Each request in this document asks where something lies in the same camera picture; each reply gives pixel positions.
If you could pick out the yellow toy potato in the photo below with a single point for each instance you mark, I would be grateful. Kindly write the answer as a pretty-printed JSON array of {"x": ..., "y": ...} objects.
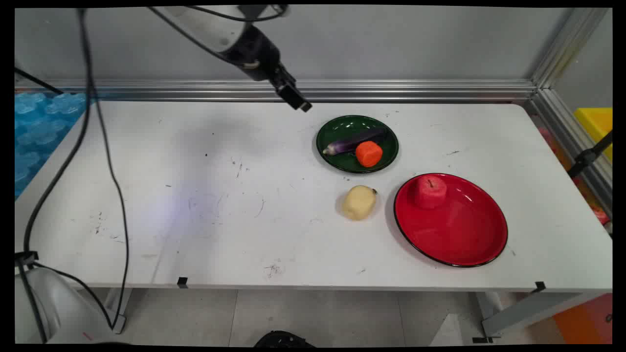
[{"x": 358, "y": 202}]

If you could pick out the orange box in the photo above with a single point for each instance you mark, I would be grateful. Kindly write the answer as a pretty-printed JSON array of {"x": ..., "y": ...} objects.
[{"x": 587, "y": 320}]

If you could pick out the red round plate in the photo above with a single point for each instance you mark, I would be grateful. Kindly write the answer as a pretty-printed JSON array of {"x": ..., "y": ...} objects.
[{"x": 455, "y": 230}]

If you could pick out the horizontal aluminium frame rail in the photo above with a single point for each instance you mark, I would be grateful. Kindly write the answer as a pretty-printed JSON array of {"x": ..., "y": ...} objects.
[{"x": 391, "y": 90}]

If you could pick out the orange toy carrot piece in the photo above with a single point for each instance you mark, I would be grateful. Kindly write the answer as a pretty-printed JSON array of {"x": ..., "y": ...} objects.
[{"x": 369, "y": 153}]

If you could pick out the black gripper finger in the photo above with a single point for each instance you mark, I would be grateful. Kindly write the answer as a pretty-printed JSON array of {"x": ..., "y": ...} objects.
[
  {"x": 289, "y": 98},
  {"x": 302, "y": 100}
]

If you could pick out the purple toy eggplant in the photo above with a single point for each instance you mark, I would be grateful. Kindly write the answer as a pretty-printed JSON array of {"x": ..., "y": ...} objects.
[{"x": 352, "y": 143}]

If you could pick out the yellow plastic bin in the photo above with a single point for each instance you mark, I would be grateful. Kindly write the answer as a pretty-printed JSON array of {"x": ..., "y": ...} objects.
[{"x": 596, "y": 127}]

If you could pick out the dark green round plate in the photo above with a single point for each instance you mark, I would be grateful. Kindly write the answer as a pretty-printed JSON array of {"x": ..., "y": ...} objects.
[{"x": 342, "y": 164}]

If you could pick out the red toy apple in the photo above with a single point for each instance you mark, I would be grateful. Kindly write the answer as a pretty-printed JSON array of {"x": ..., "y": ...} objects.
[{"x": 431, "y": 192}]

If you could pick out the black object on floor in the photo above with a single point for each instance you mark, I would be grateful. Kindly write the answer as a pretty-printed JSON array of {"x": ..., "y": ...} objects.
[{"x": 283, "y": 340}]

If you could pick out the black tape marker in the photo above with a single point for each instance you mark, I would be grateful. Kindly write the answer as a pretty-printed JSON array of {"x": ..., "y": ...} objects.
[
  {"x": 540, "y": 286},
  {"x": 182, "y": 282}
]

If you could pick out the white table leg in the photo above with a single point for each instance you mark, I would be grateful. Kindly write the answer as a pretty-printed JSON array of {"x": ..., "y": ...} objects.
[
  {"x": 518, "y": 313},
  {"x": 117, "y": 308}
]

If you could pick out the aluminium frame side rail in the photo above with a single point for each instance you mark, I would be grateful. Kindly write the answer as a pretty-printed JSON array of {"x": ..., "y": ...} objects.
[{"x": 572, "y": 142}]

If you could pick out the blue bubble wrap sheet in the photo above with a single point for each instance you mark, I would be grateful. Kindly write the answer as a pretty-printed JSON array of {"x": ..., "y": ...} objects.
[{"x": 41, "y": 132}]

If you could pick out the black stand clamp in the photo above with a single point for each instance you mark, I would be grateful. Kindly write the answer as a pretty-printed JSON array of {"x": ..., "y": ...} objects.
[{"x": 587, "y": 156}]

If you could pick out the aluminium frame corner post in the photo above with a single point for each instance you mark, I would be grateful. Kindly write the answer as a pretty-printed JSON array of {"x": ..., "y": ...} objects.
[{"x": 567, "y": 44}]

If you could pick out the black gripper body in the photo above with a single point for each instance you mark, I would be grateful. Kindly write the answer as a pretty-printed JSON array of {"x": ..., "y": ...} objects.
[{"x": 254, "y": 51}]

